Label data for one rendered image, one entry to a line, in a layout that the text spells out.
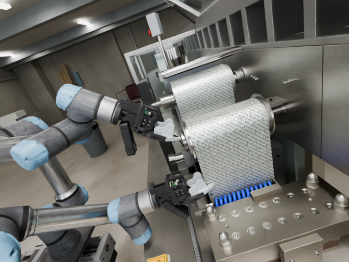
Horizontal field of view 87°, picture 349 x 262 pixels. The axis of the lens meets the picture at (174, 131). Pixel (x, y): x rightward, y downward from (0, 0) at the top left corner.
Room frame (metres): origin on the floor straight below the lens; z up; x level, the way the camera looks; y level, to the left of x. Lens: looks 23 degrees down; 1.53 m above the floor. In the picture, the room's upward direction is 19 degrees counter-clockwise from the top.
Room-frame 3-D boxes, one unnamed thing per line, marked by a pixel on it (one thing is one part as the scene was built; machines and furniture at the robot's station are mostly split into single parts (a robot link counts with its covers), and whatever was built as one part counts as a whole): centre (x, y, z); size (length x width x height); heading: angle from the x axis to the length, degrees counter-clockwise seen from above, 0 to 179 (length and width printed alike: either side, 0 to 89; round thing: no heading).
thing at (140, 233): (0.51, 0.25, 1.01); 0.11 x 0.08 x 0.11; 37
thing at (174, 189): (0.49, 0.08, 1.12); 0.12 x 0.08 x 0.09; 88
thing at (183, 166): (0.58, 0.00, 1.05); 0.06 x 0.05 x 0.31; 89
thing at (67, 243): (0.72, 0.72, 0.87); 0.15 x 0.15 x 0.10
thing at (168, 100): (0.80, -0.02, 1.34); 0.06 x 0.06 x 0.06; 89
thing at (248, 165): (0.48, -0.16, 1.11); 0.23 x 0.01 x 0.18; 89
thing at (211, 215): (0.42, -0.02, 1.05); 0.04 x 0.04 x 0.04
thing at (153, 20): (1.10, -0.08, 1.66); 0.07 x 0.07 x 0.10; 72
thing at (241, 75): (0.79, -0.33, 1.34); 0.07 x 0.07 x 0.07; 89
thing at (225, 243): (0.32, -0.03, 1.05); 0.04 x 0.04 x 0.04
